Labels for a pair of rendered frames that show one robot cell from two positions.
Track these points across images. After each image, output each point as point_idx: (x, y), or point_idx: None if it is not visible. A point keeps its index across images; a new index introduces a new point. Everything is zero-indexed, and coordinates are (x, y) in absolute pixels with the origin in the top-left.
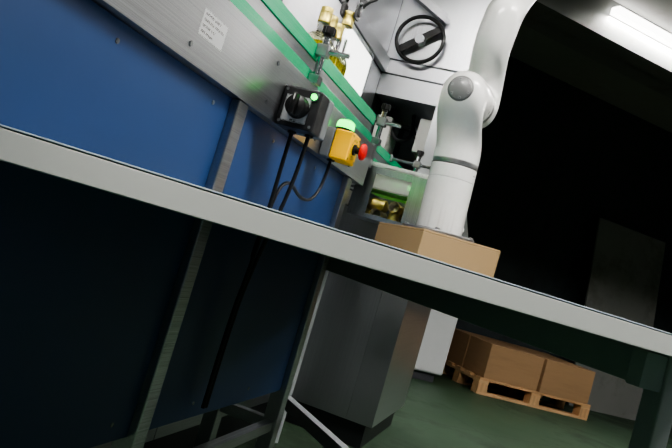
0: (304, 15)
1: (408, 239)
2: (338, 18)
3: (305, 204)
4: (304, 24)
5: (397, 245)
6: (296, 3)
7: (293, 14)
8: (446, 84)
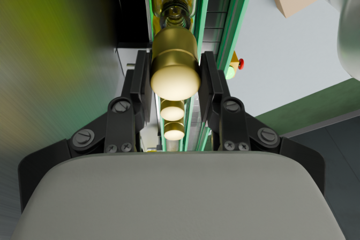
0: (47, 77)
1: (278, 2)
2: (184, 113)
3: None
4: (45, 49)
5: None
6: (77, 125)
7: (84, 104)
8: (347, 71)
